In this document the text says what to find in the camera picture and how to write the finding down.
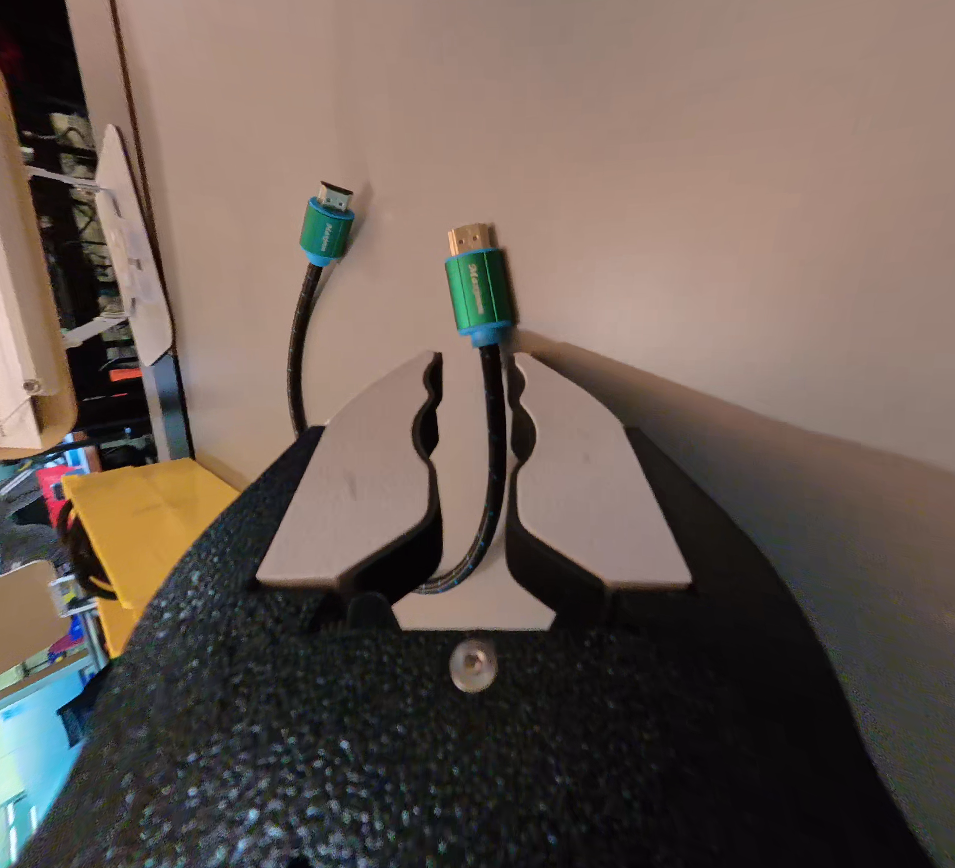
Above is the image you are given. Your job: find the coiled black cable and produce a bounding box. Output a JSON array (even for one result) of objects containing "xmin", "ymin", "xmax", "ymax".
[{"xmin": 56, "ymin": 498, "xmax": 120, "ymax": 602}]

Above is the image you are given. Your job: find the grey desk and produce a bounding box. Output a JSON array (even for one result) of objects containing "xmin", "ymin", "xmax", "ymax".
[{"xmin": 48, "ymin": 0, "xmax": 955, "ymax": 862}]

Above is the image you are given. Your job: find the white paddle-shaped board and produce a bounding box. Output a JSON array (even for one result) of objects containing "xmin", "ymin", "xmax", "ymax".
[{"xmin": 93, "ymin": 125, "xmax": 177, "ymax": 367}]

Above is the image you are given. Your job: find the braided cable with green plugs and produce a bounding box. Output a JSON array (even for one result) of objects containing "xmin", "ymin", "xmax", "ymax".
[{"xmin": 287, "ymin": 180, "xmax": 517, "ymax": 596}]

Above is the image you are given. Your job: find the yellow plastic bin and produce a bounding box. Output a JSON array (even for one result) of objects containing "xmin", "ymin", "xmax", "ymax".
[{"xmin": 60, "ymin": 458, "xmax": 241, "ymax": 660}]

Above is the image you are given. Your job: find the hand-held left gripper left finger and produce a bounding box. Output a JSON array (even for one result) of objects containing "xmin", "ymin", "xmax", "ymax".
[{"xmin": 256, "ymin": 350, "xmax": 445, "ymax": 593}]

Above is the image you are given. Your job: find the brown cardboard sheet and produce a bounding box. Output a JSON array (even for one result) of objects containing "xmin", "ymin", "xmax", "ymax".
[{"xmin": 0, "ymin": 561, "xmax": 70, "ymax": 674}]

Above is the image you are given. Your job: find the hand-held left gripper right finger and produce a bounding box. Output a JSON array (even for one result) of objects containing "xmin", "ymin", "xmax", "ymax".
[{"xmin": 505, "ymin": 352, "xmax": 693, "ymax": 591}]

